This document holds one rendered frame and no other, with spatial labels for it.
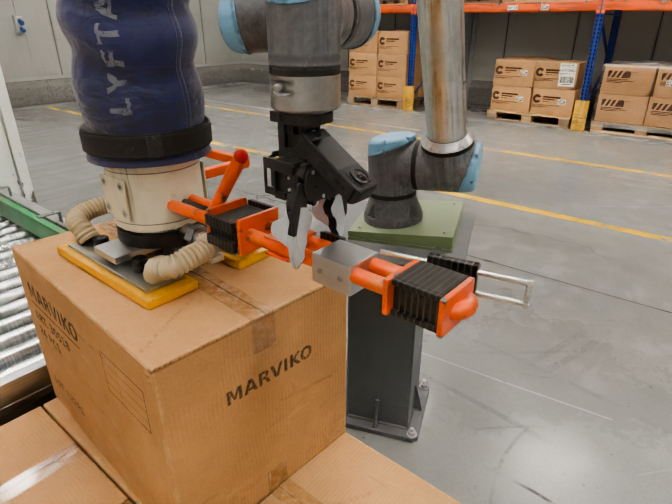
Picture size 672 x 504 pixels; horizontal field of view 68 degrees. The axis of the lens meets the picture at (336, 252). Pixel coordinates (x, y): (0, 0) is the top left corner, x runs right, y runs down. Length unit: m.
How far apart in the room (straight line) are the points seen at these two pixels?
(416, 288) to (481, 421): 1.51
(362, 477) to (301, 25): 0.84
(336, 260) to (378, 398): 1.28
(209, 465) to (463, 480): 1.11
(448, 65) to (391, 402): 1.16
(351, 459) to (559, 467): 1.02
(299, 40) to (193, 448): 0.62
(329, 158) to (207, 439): 0.49
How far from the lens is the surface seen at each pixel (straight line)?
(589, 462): 2.05
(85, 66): 0.92
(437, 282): 0.60
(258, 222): 0.79
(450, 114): 1.40
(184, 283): 0.90
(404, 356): 1.75
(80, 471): 1.23
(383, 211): 1.56
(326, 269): 0.67
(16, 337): 1.75
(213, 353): 0.79
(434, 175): 1.49
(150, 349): 0.79
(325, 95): 0.64
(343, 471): 1.11
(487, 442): 2.00
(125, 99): 0.89
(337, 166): 0.63
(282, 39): 0.63
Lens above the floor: 1.38
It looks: 25 degrees down
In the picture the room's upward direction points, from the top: straight up
